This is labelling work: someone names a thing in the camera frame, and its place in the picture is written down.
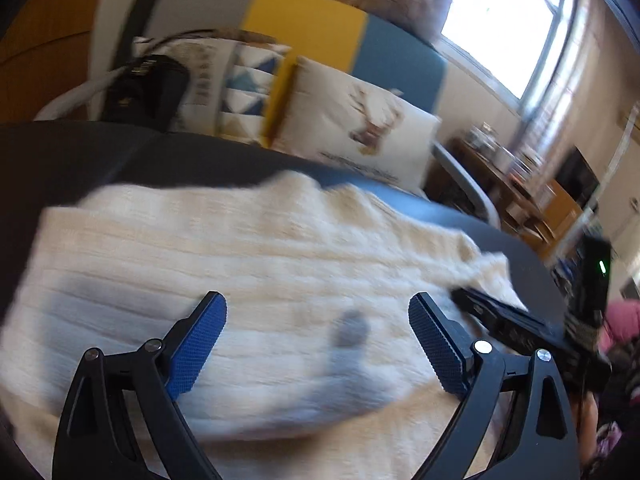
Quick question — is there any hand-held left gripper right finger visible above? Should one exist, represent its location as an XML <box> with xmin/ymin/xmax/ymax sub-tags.
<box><xmin>407</xmin><ymin>292</ymin><xmax>583</xmax><ymax>480</ymax></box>

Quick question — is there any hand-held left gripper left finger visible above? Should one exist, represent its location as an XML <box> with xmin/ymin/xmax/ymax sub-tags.
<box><xmin>51</xmin><ymin>291</ymin><xmax>228</xmax><ymax>480</ymax></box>

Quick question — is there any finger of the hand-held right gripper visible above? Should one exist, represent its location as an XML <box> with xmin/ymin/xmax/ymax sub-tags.
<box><xmin>450</xmin><ymin>285</ymin><xmax>569</xmax><ymax>357</ymax></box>

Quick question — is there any white knit sweater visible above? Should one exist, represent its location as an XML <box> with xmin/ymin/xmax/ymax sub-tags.
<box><xmin>0</xmin><ymin>170</ymin><xmax>531</xmax><ymax>480</ymax></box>

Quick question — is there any person's right forearm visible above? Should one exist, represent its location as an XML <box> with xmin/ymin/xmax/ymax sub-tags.
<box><xmin>577</xmin><ymin>391</ymin><xmax>601</xmax><ymax>447</ymax></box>

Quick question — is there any pink cloth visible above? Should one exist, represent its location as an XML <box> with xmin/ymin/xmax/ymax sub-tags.
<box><xmin>597</xmin><ymin>300</ymin><xmax>640</xmax><ymax>357</ymax></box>

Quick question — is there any black television screen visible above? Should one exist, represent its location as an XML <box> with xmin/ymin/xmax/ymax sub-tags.
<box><xmin>554</xmin><ymin>146</ymin><xmax>601</xmax><ymax>209</ymax></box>

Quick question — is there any cluttered wooden desk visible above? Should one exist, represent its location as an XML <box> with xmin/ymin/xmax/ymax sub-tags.
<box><xmin>427</xmin><ymin>125</ymin><xmax>586</xmax><ymax>263</ymax></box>

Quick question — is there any grey metal sofa armrest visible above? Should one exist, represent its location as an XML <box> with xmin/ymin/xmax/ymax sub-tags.
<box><xmin>431</xmin><ymin>141</ymin><xmax>502</xmax><ymax>232</ymax></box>
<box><xmin>34</xmin><ymin>70</ymin><xmax>121</xmax><ymax>122</ymax></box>

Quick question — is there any deer print pillow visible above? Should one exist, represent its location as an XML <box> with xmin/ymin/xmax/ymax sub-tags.
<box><xmin>272</xmin><ymin>56</ymin><xmax>443</xmax><ymax>192</ymax></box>

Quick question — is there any triangle pattern pillow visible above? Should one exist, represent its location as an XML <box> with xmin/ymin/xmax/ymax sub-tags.
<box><xmin>177</xmin><ymin>40</ymin><xmax>293</xmax><ymax>147</ymax></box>

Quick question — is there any black bag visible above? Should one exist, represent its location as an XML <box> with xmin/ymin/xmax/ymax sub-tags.
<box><xmin>102</xmin><ymin>54</ymin><xmax>192</xmax><ymax>135</ymax></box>

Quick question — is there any bright window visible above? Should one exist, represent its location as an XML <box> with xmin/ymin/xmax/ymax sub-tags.
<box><xmin>440</xmin><ymin>0</ymin><xmax>576</xmax><ymax>102</ymax></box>

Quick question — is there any orange wooden wardrobe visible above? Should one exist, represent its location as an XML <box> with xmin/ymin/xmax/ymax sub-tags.
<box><xmin>0</xmin><ymin>0</ymin><xmax>110</xmax><ymax>126</ymax></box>

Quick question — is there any grey yellow blue sofa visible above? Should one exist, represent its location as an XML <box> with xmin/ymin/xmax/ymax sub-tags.
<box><xmin>112</xmin><ymin>0</ymin><xmax>448</xmax><ymax>151</ymax></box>

